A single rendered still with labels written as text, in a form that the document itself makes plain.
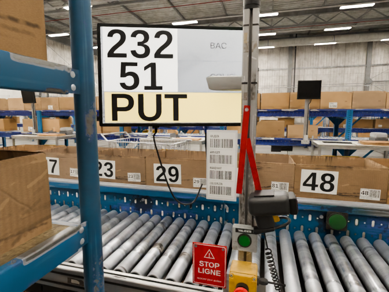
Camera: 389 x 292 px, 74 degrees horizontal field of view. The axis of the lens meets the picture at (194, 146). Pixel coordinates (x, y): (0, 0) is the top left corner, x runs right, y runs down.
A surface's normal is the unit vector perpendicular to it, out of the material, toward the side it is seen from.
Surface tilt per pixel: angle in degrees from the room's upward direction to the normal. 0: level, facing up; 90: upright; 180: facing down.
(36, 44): 90
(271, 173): 91
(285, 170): 90
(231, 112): 86
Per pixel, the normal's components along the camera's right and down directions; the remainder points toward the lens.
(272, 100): -0.25, 0.11
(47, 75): 0.96, 0.04
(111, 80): 0.08, 0.05
